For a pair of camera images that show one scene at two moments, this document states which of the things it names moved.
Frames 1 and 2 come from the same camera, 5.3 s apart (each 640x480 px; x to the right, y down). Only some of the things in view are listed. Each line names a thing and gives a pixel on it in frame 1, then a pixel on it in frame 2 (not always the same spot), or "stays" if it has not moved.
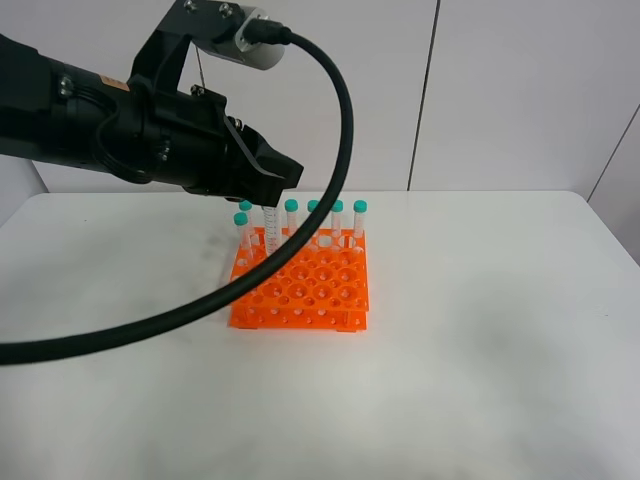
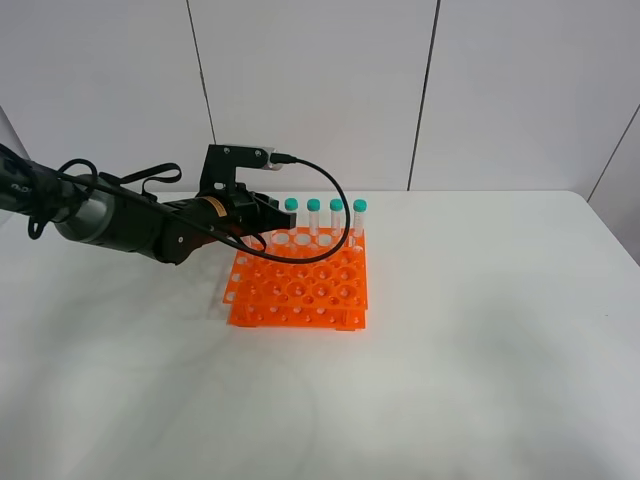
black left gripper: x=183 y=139 to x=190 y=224
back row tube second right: x=336 y=214 stays
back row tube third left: x=291 y=207 stays
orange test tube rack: x=322 y=286 stays
